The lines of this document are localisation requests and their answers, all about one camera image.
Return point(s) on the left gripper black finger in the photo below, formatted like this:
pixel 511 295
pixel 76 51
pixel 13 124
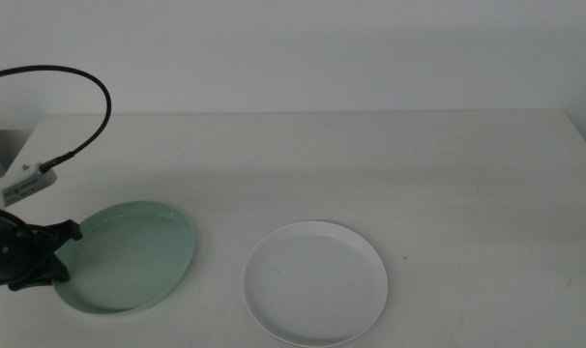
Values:
pixel 61 233
pixel 53 275

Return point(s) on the pale green shallow bowl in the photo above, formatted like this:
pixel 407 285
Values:
pixel 133 256

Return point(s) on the white shallow bowl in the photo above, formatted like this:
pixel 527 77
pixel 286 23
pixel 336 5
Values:
pixel 314 285

